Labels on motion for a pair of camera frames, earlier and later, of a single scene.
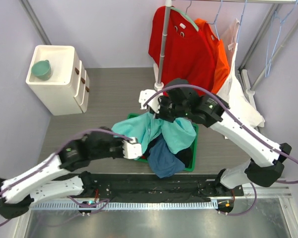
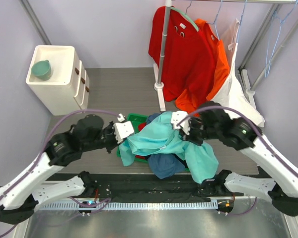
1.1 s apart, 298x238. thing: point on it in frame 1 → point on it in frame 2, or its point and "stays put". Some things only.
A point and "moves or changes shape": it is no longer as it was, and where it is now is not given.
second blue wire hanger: (240, 22) stays put
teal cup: (41, 70) stays put
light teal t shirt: (140, 129) moves or changes shape
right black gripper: (160, 115) → (190, 137)
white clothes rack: (249, 88) stays put
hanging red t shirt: (186, 54) stays put
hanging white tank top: (232, 92) stays put
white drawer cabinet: (58, 80) stays put
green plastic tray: (191, 167) → (136, 119)
